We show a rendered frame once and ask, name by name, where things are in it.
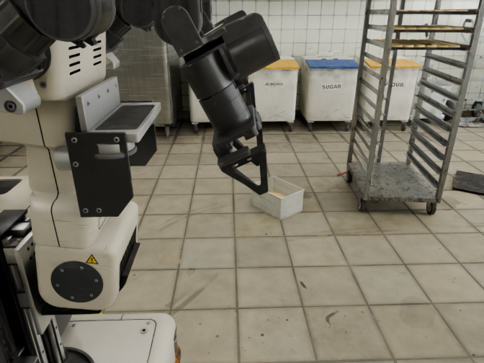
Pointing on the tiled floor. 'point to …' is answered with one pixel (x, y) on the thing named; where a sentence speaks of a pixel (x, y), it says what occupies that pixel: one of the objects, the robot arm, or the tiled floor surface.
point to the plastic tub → (279, 199)
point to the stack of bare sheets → (469, 183)
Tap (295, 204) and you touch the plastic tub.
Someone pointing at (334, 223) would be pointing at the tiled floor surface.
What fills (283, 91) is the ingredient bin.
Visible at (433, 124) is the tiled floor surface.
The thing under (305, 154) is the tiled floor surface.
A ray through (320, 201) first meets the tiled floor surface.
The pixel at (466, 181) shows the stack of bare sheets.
